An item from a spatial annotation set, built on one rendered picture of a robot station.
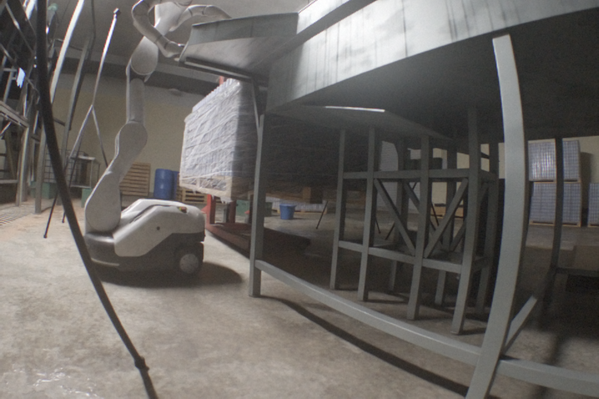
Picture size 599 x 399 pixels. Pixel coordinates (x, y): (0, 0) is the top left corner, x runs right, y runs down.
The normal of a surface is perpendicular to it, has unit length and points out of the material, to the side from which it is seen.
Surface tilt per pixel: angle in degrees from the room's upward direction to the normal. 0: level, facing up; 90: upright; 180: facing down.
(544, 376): 90
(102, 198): 90
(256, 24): 90
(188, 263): 90
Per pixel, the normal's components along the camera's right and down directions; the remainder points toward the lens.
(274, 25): -0.18, -0.08
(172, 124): 0.56, -0.02
